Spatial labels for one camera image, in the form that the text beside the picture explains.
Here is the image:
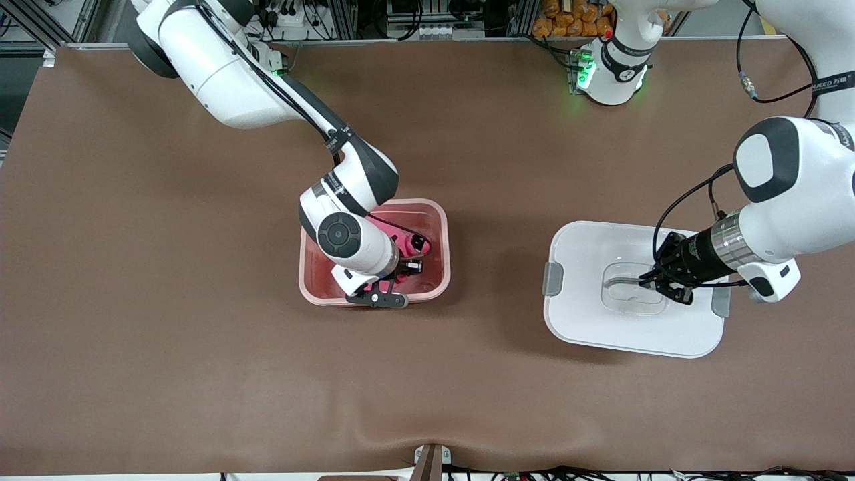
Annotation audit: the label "white socket block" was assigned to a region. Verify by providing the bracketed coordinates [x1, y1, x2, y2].
[399, 22, 463, 41]

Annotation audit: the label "orange snack packets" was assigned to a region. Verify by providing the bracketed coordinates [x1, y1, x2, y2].
[532, 0, 615, 39]

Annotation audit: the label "white box lid with handle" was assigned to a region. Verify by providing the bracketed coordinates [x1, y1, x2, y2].
[542, 220, 730, 359]

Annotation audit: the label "aluminium frame post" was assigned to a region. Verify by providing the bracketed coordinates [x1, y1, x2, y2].
[321, 0, 358, 41]

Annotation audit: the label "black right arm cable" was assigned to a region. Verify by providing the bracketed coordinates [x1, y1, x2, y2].
[194, 0, 432, 251]

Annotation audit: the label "pink plush toy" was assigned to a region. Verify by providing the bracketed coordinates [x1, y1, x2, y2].
[364, 219, 433, 295]

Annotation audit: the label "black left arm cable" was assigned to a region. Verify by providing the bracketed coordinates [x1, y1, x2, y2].
[651, 0, 822, 288]

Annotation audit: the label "metal table edge bracket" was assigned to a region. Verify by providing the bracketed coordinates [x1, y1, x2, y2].
[411, 443, 452, 481]

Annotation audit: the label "pink plastic storage box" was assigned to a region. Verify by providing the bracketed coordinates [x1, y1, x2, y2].
[299, 198, 452, 307]

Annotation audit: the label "brown table cover sheet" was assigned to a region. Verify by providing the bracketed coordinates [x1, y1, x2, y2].
[0, 37, 855, 476]

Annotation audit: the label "white power strip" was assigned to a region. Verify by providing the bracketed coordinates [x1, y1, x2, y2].
[267, 3, 315, 41]

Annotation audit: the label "aluminium frame strut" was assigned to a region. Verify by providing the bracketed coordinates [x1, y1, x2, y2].
[0, 0, 101, 44]

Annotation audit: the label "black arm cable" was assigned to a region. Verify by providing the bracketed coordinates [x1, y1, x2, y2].
[194, 0, 432, 251]
[651, 0, 822, 288]

